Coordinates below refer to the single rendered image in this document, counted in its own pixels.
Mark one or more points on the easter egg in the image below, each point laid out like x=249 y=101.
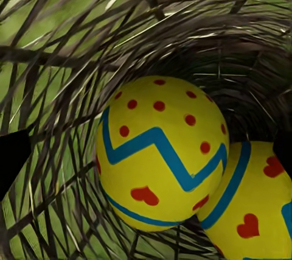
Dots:
x=162 y=145
x=249 y=216

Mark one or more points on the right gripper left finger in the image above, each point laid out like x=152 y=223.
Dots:
x=14 y=152

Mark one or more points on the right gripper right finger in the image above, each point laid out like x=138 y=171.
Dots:
x=282 y=148

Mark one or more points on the wicker basket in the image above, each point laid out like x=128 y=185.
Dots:
x=182 y=32

